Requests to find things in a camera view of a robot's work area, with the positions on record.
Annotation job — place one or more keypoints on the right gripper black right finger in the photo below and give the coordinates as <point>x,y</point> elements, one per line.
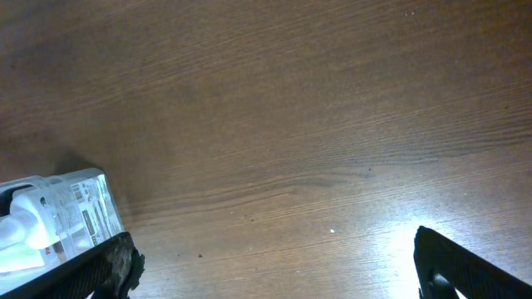
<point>447,270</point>

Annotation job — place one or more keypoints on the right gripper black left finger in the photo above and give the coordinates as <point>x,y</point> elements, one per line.
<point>109,270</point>

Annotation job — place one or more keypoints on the clear plastic container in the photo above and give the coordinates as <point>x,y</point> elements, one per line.
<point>85,214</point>

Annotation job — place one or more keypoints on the white clear-cap bottle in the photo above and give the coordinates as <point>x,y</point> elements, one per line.
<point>30,221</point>

